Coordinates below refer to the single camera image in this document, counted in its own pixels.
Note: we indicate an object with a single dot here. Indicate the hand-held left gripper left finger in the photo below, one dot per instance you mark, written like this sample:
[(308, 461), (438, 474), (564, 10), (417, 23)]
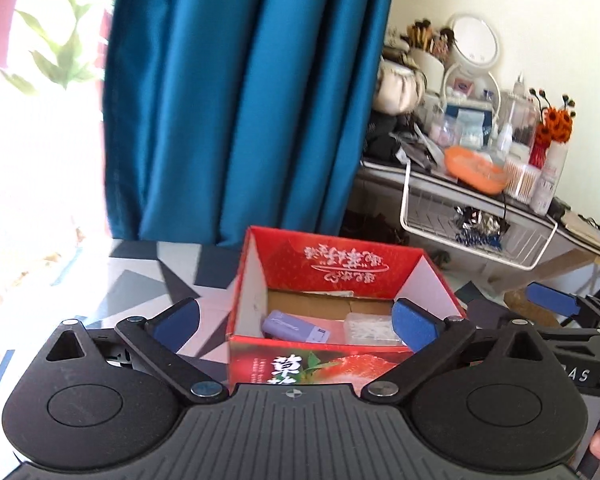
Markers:
[(177, 322)]

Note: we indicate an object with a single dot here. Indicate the printed wall tapestry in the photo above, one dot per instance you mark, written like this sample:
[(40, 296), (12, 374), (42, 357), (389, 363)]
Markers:
[(45, 60)]

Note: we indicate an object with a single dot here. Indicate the cotton swab box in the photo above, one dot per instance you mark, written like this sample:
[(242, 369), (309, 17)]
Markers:
[(522, 180)]

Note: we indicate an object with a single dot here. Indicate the round white mirror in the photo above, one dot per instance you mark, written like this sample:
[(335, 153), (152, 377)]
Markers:
[(475, 40)]

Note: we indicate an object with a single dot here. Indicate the grey vanity table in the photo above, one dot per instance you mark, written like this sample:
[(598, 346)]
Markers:
[(575, 260)]

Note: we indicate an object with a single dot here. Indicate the pink jar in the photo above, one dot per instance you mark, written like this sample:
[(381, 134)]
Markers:
[(442, 134)]

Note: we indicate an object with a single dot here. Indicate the bunch of makeup brushes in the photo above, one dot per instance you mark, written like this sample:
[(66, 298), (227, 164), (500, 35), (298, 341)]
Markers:
[(422, 35)]

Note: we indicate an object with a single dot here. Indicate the purple plastic container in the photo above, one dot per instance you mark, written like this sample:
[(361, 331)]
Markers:
[(287, 327)]

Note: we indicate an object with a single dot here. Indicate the blue and white packet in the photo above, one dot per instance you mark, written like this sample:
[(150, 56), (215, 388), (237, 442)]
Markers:
[(467, 122)]

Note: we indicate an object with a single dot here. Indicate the red cardboard box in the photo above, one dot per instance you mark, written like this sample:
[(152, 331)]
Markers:
[(330, 260)]

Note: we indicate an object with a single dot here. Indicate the clear plastic canister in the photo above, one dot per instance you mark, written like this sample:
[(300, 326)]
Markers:
[(520, 117)]

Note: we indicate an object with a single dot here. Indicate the tall white bottle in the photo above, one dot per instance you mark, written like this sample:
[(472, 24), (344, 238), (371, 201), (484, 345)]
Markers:
[(550, 180)]

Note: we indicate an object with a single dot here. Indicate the foil packets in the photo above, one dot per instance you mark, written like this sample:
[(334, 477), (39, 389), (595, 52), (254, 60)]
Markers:
[(477, 227)]

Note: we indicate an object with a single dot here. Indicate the tan notebook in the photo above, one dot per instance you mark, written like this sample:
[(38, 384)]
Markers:
[(585, 230)]

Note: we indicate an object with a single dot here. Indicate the orange artificial flowers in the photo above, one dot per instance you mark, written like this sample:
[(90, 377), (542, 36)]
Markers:
[(555, 127)]

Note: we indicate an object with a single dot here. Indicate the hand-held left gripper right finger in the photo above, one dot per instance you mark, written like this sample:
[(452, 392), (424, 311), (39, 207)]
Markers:
[(414, 325)]

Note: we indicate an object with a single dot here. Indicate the orange bowl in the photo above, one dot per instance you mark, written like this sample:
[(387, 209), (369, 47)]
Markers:
[(472, 175)]

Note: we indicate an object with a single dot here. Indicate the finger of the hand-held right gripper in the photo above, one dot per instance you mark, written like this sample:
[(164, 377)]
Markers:
[(552, 299)]

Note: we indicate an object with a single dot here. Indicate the clear plastic box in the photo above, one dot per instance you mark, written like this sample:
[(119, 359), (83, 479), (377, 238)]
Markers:
[(367, 330)]

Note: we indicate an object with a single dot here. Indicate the blue curtain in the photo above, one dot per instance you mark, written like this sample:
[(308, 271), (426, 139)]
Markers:
[(250, 100)]

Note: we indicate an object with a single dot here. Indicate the clear spray bottle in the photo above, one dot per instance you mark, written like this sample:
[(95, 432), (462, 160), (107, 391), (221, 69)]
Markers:
[(518, 84)]

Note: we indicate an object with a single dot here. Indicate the black bag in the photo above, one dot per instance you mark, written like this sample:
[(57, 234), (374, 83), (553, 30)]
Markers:
[(387, 140)]

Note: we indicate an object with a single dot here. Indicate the red vase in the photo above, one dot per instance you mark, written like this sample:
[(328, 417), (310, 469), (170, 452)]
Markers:
[(539, 155)]

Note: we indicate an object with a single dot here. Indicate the small white dropper bottle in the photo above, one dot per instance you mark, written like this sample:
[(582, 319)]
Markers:
[(505, 137)]

